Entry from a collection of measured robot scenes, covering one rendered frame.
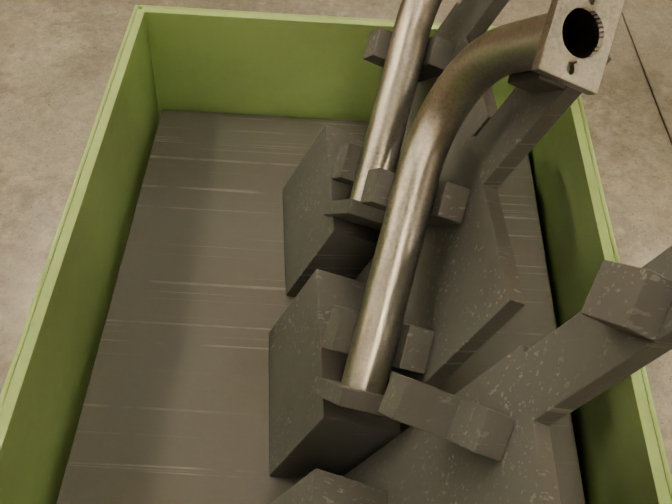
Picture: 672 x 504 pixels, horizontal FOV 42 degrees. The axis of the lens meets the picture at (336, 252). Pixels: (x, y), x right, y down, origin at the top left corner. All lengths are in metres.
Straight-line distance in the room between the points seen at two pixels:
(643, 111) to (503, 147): 1.89
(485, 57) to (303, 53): 0.36
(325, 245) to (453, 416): 0.24
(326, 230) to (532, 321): 0.20
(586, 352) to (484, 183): 0.17
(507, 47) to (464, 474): 0.25
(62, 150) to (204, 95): 1.31
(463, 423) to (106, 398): 0.31
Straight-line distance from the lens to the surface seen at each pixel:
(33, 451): 0.63
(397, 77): 0.71
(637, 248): 2.09
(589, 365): 0.47
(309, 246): 0.73
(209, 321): 0.74
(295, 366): 0.65
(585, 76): 0.49
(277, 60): 0.89
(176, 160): 0.88
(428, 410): 0.51
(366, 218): 0.67
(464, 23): 0.74
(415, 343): 0.59
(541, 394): 0.49
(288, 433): 0.64
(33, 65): 2.50
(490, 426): 0.49
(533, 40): 0.51
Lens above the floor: 1.43
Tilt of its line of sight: 48 degrees down
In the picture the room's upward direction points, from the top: 4 degrees clockwise
